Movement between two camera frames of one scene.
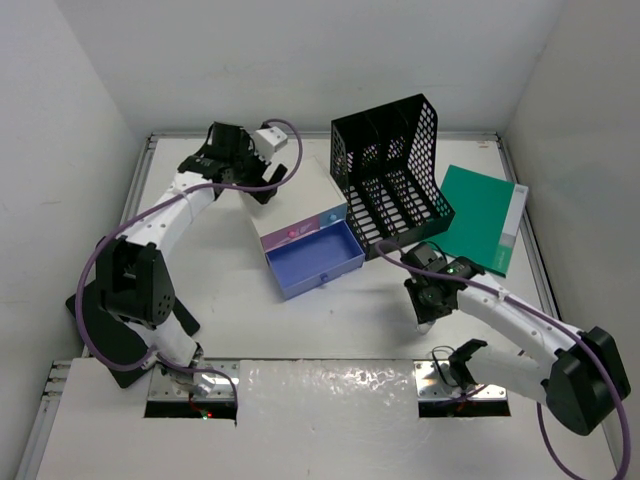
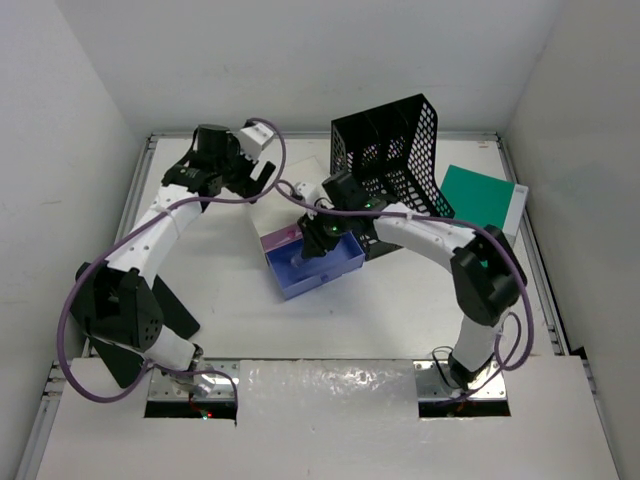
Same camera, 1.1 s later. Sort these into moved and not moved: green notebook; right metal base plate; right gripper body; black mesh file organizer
Moved: right gripper body
Not moved: right metal base plate; green notebook; black mesh file organizer
